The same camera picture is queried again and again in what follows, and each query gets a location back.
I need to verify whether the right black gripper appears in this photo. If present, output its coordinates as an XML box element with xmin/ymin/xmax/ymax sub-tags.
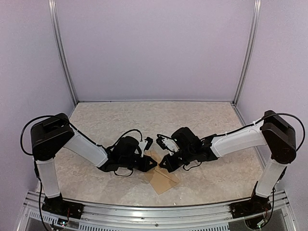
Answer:
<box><xmin>159</xmin><ymin>148</ymin><xmax>195</xmax><ymax>173</ymax></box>

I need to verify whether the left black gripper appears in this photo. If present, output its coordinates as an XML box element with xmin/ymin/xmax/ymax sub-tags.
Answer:
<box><xmin>120</xmin><ymin>155</ymin><xmax>158</xmax><ymax>173</ymax></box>

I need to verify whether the brown kraft envelope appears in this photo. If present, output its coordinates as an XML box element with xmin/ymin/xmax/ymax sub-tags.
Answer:
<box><xmin>144</xmin><ymin>151</ymin><xmax>180</xmax><ymax>195</ymax></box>

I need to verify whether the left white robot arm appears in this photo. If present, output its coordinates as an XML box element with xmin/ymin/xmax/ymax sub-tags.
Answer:
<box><xmin>18</xmin><ymin>113</ymin><xmax>160</xmax><ymax>214</ymax></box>

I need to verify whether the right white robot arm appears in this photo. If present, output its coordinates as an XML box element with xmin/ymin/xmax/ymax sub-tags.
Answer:
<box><xmin>156</xmin><ymin>110</ymin><xmax>306</xmax><ymax>214</ymax></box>

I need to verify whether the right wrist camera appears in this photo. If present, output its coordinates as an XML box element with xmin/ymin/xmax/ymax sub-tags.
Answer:
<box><xmin>156</xmin><ymin>134</ymin><xmax>169</xmax><ymax>150</ymax></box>

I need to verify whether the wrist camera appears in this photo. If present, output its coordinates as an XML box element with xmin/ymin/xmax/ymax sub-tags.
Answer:
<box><xmin>156</xmin><ymin>134</ymin><xmax>169</xmax><ymax>150</ymax></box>
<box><xmin>144</xmin><ymin>137</ymin><xmax>153</xmax><ymax>150</ymax></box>

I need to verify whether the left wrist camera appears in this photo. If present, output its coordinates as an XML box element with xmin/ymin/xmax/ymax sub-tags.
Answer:
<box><xmin>144</xmin><ymin>137</ymin><xmax>153</xmax><ymax>150</ymax></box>

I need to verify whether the front aluminium rail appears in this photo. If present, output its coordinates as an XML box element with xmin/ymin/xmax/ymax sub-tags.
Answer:
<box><xmin>16</xmin><ymin>191</ymin><xmax>296</xmax><ymax>231</ymax></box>

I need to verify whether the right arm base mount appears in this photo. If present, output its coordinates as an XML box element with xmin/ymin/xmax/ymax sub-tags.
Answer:
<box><xmin>230</xmin><ymin>184</ymin><xmax>272</xmax><ymax>218</ymax></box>

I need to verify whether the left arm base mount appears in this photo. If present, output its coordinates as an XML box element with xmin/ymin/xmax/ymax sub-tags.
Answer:
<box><xmin>42</xmin><ymin>194</ymin><xmax>84</xmax><ymax>219</ymax></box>

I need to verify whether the right aluminium frame post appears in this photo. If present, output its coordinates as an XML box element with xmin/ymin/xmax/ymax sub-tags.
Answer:
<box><xmin>232</xmin><ymin>0</ymin><xmax>262</xmax><ymax>105</ymax></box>

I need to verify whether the aluminium frame post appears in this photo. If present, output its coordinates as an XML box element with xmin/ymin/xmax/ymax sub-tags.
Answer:
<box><xmin>48</xmin><ymin>0</ymin><xmax>79</xmax><ymax>106</ymax></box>
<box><xmin>232</xmin><ymin>0</ymin><xmax>262</xmax><ymax>105</ymax></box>

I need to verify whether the left aluminium frame post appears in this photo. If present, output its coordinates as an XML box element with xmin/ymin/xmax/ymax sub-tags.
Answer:
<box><xmin>48</xmin><ymin>0</ymin><xmax>79</xmax><ymax>106</ymax></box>

